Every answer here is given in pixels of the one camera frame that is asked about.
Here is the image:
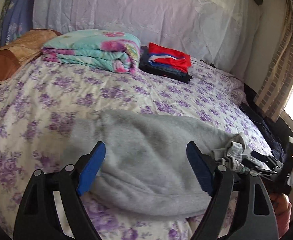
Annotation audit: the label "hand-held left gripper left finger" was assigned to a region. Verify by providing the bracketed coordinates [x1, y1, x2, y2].
[13, 141, 106, 240]

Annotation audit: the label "blue printed cloth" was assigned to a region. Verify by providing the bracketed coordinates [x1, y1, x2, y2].
[0, 0, 40, 47]

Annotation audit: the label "folded blue jeans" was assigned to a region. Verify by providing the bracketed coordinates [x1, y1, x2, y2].
[146, 64, 187, 77]

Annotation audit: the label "dark navy clothes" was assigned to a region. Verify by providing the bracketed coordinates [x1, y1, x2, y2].
[239, 104, 286, 163]

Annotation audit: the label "folded red shorts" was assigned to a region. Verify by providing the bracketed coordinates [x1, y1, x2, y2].
[148, 42, 191, 73]

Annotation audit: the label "person's right hand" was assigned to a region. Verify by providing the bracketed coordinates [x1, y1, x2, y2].
[270, 192, 291, 220]

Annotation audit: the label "purple floral bedsheet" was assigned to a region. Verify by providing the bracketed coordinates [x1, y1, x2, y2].
[0, 55, 274, 240]

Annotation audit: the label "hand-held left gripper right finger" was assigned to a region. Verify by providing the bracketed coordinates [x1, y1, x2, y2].
[186, 141, 279, 240]

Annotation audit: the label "grey fleece sweater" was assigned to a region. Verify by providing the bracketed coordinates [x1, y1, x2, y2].
[61, 109, 252, 217]

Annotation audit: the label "folded floral quilt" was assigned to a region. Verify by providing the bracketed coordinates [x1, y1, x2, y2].
[41, 29, 141, 73]

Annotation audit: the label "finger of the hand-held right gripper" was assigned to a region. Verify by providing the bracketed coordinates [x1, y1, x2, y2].
[250, 150, 274, 165]
[242, 156, 271, 174]

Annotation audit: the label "folded black garment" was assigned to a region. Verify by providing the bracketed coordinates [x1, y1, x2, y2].
[139, 45, 192, 83]

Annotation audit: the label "orange brown pillow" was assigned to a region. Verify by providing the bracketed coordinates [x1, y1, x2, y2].
[0, 29, 62, 84]

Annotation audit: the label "beige checked curtain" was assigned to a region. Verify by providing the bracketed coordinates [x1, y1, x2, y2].
[253, 0, 293, 122]

